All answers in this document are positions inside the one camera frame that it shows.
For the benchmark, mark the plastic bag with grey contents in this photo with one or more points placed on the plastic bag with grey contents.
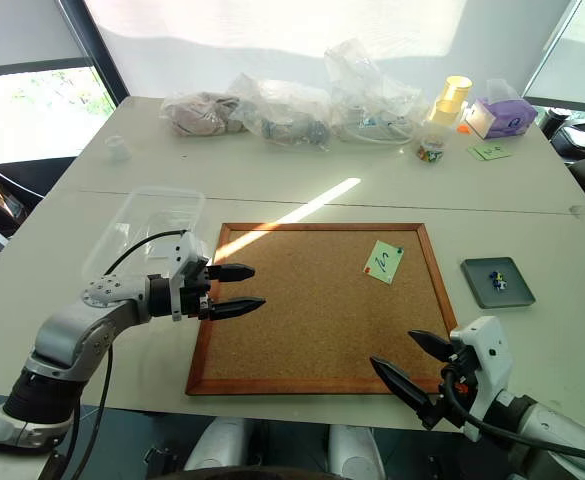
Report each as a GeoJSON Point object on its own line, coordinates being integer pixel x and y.
{"type": "Point", "coordinates": [287, 117]}

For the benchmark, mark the yellow cups stack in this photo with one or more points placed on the yellow cups stack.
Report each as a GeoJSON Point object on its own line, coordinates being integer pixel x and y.
{"type": "Point", "coordinates": [449, 105]}

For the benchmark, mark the wood-framed cork board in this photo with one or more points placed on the wood-framed cork board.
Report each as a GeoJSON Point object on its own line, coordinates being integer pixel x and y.
{"type": "Point", "coordinates": [312, 315]}

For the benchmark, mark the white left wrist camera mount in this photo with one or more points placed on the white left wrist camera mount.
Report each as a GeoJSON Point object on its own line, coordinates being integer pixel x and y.
{"type": "Point", "coordinates": [188, 250]}

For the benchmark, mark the white rounded robot leg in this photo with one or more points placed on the white rounded robot leg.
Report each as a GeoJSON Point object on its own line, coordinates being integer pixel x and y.
{"type": "Point", "coordinates": [354, 450]}
{"type": "Point", "coordinates": [217, 445]}

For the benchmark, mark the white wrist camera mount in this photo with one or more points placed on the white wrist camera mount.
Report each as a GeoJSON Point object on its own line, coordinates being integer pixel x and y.
{"type": "Point", "coordinates": [188, 250]}
{"type": "Point", "coordinates": [489, 360]}

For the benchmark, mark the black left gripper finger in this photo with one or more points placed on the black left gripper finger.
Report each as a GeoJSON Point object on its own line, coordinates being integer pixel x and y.
{"type": "Point", "coordinates": [237, 307]}
{"type": "Point", "coordinates": [232, 273]}

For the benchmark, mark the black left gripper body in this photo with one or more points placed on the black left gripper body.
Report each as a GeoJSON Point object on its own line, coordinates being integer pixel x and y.
{"type": "Point", "coordinates": [194, 295]}

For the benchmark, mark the purple tissue box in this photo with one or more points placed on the purple tissue box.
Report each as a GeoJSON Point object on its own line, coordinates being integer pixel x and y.
{"type": "Point", "coordinates": [509, 120]}

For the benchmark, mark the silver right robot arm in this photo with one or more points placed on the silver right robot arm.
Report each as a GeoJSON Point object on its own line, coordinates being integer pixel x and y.
{"type": "Point", "coordinates": [552, 430]}

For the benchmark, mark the green note with blue writing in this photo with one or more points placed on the green note with blue writing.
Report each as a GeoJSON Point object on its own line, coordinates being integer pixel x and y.
{"type": "Point", "coordinates": [391, 269]}

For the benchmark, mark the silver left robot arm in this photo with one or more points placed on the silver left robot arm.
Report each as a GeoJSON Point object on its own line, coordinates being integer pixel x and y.
{"type": "Point", "coordinates": [72, 330]}

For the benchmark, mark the tall clear plastic bag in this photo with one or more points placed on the tall clear plastic bag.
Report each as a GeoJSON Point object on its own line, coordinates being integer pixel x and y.
{"type": "Point", "coordinates": [367, 95]}

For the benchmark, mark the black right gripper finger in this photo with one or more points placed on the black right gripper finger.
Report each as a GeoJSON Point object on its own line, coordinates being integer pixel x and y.
{"type": "Point", "coordinates": [434, 345]}
{"type": "Point", "coordinates": [402, 382]}

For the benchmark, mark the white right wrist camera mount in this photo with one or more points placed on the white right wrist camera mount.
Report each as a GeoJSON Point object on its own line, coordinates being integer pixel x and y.
{"type": "Point", "coordinates": [489, 360]}

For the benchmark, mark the green note with dark writing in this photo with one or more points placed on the green note with dark writing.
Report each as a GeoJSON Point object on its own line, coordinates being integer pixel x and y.
{"type": "Point", "coordinates": [497, 152]}

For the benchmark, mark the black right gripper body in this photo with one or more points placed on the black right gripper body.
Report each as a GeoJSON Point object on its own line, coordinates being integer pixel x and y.
{"type": "Point", "coordinates": [454, 405]}

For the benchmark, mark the plastic bag with pink contents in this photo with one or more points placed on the plastic bag with pink contents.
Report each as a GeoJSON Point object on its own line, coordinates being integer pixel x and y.
{"type": "Point", "coordinates": [197, 115]}

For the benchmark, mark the small orange piece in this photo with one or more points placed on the small orange piece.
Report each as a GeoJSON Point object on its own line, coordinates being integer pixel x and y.
{"type": "Point", "coordinates": [463, 129]}

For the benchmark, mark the dark furniture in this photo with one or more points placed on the dark furniture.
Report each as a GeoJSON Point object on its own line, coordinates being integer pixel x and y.
{"type": "Point", "coordinates": [17, 190]}

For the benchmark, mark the grey square tray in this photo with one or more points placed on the grey square tray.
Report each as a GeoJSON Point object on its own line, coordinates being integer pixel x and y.
{"type": "Point", "coordinates": [514, 296]}

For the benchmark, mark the small clear plastic cup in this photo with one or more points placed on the small clear plastic cup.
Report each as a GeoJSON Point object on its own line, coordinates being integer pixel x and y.
{"type": "Point", "coordinates": [118, 149]}

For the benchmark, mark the black chair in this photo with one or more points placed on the black chair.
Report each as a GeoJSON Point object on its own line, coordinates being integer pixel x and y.
{"type": "Point", "coordinates": [577, 132]}

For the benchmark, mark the clear plastic container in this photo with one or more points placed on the clear plastic container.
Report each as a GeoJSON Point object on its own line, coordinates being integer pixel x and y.
{"type": "Point", "coordinates": [137, 210]}

